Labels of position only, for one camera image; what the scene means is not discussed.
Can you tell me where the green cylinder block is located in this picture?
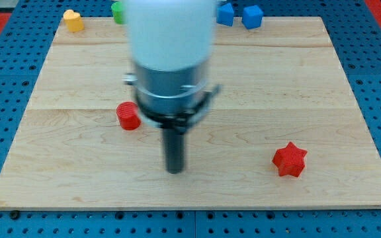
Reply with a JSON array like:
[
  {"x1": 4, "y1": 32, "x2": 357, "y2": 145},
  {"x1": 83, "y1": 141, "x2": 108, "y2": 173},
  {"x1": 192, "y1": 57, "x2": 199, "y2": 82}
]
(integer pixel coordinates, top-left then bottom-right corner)
[{"x1": 110, "y1": 1, "x2": 125, "y2": 24}]

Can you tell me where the yellow heart block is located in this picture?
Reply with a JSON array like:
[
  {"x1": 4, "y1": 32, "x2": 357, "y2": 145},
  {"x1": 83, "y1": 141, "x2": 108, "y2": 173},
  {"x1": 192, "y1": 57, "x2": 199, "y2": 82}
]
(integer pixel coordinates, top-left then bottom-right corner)
[{"x1": 63, "y1": 9, "x2": 85, "y2": 32}]

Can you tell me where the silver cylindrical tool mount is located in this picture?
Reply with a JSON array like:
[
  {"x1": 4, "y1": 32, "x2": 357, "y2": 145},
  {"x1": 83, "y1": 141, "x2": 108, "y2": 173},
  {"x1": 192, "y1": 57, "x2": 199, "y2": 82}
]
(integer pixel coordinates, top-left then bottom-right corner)
[{"x1": 123, "y1": 61, "x2": 221, "y2": 134}]

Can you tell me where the blue pentagon block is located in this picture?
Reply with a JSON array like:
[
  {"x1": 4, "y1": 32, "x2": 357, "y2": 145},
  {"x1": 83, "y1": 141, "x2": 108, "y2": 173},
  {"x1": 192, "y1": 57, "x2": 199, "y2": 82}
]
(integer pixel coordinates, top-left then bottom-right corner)
[{"x1": 216, "y1": 3, "x2": 234, "y2": 26}]

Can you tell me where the red star block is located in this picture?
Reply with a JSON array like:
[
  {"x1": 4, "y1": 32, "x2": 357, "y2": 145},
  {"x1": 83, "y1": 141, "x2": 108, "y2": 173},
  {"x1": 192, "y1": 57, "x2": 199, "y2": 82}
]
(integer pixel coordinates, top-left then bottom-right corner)
[{"x1": 272, "y1": 141, "x2": 308, "y2": 177}]

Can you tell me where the red cylinder block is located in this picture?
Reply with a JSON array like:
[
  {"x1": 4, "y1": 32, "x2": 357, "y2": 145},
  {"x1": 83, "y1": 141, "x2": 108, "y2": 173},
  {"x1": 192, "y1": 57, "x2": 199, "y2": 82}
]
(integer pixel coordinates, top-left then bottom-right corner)
[{"x1": 116, "y1": 101, "x2": 141, "y2": 130}]

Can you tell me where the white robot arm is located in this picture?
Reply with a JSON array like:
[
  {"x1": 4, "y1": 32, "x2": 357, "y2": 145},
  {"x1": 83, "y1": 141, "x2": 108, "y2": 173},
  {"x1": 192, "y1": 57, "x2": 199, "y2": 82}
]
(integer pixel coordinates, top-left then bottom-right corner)
[{"x1": 124, "y1": 0, "x2": 221, "y2": 174}]

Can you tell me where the wooden board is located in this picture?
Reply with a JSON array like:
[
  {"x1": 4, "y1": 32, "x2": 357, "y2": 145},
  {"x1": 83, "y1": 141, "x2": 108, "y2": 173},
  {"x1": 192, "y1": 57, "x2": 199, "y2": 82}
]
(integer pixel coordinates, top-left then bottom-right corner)
[{"x1": 0, "y1": 17, "x2": 381, "y2": 211}]

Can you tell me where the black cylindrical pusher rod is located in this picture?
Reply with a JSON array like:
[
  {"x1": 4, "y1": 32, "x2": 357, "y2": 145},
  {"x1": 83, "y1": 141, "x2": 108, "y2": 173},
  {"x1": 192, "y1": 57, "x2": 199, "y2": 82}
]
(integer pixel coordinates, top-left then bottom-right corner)
[{"x1": 163, "y1": 129, "x2": 185, "y2": 174}]

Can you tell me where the blue cube block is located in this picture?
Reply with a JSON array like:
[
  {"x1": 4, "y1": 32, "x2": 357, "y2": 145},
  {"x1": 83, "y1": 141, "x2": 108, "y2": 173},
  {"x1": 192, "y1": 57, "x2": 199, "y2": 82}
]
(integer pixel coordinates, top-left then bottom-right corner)
[{"x1": 241, "y1": 5, "x2": 264, "y2": 30}]

